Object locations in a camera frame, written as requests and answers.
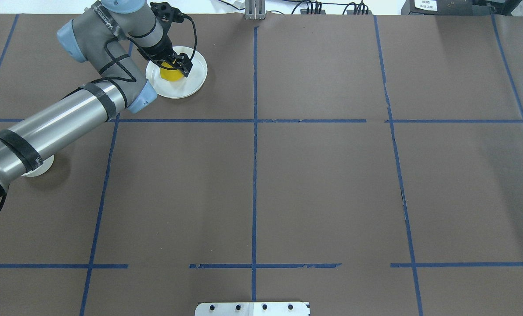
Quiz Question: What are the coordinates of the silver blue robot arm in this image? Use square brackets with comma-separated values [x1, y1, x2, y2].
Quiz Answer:
[0, 0, 192, 200]

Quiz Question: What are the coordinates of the aluminium frame post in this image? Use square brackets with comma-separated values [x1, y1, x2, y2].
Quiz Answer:
[245, 0, 267, 20]

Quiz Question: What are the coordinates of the black device with label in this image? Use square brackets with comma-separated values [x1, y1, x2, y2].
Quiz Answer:
[400, 0, 494, 16]

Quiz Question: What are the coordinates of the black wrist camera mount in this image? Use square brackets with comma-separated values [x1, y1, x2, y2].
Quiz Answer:
[150, 2, 187, 32]

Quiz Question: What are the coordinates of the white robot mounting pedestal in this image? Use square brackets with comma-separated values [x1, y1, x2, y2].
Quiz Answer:
[194, 302, 311, 316]

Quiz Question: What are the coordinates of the black power strip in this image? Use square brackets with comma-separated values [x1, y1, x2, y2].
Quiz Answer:
[297, 2, 372, 15]

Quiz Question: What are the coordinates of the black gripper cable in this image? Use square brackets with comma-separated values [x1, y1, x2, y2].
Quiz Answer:
[173, 13, 198, 62]

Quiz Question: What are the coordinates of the white plastic bowl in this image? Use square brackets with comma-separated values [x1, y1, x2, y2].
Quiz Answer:
[22, 155, 55, 177]

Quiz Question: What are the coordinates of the white round plate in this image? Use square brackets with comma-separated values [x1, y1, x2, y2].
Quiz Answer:
[145, 52, 208, 99]

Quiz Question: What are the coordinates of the yellow lemon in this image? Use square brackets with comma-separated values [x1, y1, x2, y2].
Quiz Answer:
[159, 62, 184, 82]

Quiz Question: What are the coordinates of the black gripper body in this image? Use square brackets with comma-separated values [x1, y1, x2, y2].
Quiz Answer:
[154, 48, 180, 65]

